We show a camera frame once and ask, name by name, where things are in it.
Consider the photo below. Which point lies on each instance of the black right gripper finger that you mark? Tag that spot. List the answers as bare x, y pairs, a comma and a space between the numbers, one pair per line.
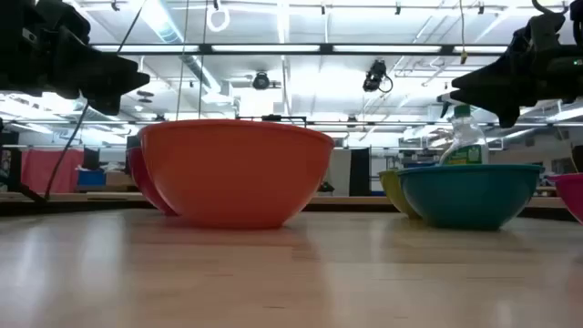
508, 107
501, 75

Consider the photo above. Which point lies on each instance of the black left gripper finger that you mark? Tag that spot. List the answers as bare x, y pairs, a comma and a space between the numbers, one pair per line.
109, 104
116, 77

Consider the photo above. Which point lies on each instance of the teal plastic bowl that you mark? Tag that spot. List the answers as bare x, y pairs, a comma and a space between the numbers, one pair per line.
469, 196

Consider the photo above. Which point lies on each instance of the pink plastic bowl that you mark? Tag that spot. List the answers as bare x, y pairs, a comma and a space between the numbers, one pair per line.
571, 193

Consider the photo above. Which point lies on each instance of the yellow-green plastic bowl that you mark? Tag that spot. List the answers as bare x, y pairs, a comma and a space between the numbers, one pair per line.
394, 191

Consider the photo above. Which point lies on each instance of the orange plastic bowl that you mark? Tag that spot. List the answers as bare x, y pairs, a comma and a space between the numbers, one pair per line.
237, 173

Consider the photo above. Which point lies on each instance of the black monitor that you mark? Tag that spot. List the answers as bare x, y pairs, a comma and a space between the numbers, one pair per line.
133, 141

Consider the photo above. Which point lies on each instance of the clear green-label spray bottle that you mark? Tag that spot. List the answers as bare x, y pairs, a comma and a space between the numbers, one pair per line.
464, 141

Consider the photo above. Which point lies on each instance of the blue bin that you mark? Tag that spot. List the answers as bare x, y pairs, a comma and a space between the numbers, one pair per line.
91, 177

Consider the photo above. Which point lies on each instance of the red plastic bowl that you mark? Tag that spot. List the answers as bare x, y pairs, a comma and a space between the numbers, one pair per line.
143, 182

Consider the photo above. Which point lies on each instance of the red cloth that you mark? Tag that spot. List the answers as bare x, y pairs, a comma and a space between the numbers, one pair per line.
45, 171

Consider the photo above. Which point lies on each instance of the black upright panel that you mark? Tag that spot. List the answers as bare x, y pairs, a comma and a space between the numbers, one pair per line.
360, 171

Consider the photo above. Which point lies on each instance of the black round ceiling camera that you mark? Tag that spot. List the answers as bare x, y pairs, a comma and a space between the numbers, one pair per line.
261, 81

